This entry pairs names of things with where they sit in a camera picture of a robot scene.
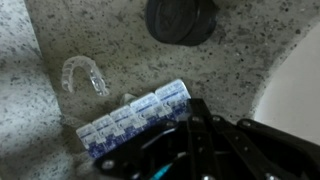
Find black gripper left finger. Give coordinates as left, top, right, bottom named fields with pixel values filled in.
left=94, top=120, right=187, bottom=180

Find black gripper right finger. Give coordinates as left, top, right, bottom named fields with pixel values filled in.
left=213, top=116, right=320, bottom=180

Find blue contact lens blister strip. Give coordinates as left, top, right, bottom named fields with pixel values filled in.
left=76, top=79, right=191, bottom=158

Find white oval sink basin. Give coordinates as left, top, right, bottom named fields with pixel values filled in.
left=254, top=24, right=320, bottom=144

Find clear dental retainer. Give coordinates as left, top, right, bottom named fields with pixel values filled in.
left=61, top=55, right=110, bottom=96

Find black round cap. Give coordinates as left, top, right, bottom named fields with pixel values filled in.
left=145, top=0, right=219, bottom=46

